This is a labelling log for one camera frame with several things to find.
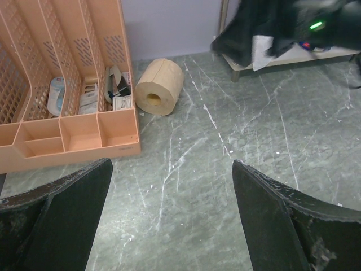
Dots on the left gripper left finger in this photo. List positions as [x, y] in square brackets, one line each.
[53, 226]

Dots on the brown roll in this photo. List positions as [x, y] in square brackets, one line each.
[159, 87]

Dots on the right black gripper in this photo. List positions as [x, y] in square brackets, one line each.
[320, 23]

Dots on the peach plastic file organizer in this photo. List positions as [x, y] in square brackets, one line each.
[55, 57]

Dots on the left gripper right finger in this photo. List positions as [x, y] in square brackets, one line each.
[286, 229]

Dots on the white two-tier shelf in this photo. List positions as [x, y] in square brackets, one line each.
[302, 52]

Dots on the white roll front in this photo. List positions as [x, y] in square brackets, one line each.
[260, 52]

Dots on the papers in organizer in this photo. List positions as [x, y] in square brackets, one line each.
[88, 98]

